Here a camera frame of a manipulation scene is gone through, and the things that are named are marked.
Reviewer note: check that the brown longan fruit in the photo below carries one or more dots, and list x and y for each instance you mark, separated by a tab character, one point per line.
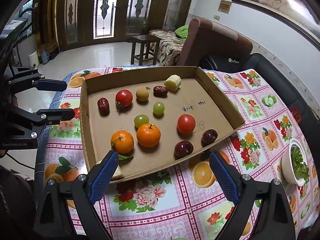
142	94

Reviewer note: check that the framed horse painting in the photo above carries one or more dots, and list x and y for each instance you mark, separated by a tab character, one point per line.
293	13

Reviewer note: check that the shallow cardboard box tray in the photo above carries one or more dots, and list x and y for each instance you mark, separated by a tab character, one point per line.
197	96

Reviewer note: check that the green cushion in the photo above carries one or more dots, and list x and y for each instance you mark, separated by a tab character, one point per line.
182	32

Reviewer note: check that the green tomato with stem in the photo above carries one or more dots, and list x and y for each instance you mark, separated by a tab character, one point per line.
140	120

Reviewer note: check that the pale sugarcane piece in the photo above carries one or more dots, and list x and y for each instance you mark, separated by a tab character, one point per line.
173	83

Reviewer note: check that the floral patterned seat cover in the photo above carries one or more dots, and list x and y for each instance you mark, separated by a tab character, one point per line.
170	47

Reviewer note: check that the red tomato with stem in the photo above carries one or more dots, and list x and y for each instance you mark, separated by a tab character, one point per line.
123	98

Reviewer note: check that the brown fabric armchair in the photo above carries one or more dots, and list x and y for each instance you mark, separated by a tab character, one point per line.
210	38

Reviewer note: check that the white bowl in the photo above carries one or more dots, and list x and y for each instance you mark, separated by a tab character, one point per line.
286	164

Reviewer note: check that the dark wooden stool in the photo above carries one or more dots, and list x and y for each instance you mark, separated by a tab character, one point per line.
149	47

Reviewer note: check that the wooden glass panel door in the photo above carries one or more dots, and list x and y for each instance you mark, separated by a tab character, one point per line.
67	24

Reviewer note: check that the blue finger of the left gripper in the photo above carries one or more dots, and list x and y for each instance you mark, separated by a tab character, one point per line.
55	116
50	85

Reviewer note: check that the red object on sofa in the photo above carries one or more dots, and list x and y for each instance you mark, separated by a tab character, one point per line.
297	117

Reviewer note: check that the dark red plum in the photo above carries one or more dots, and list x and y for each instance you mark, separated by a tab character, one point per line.
209	137

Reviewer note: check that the small yellow wall plaque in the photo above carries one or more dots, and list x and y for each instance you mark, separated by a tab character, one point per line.
224	6

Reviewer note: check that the floral fruit print tablecloth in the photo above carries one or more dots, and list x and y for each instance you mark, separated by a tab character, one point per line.
169	204

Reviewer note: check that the orange mandarin with leaf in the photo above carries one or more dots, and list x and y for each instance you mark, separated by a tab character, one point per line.
122	142

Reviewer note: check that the small orange mandarin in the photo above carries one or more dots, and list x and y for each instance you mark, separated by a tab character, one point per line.
148	135

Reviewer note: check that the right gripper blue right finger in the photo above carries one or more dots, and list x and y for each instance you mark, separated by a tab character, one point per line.
274	220

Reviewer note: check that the dark red jujube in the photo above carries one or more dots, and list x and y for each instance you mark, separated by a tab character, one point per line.
103	106

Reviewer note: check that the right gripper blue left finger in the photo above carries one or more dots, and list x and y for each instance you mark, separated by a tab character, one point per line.
53	220

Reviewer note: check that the green leafy vegetables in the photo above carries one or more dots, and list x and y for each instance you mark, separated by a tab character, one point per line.
300	168

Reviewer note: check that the green grape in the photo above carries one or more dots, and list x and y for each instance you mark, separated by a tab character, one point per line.
158	108

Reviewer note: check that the dried red jujube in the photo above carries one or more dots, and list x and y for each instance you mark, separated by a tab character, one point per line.
160	91

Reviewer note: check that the dark purple plum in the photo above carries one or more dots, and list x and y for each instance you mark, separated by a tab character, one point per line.
183	148

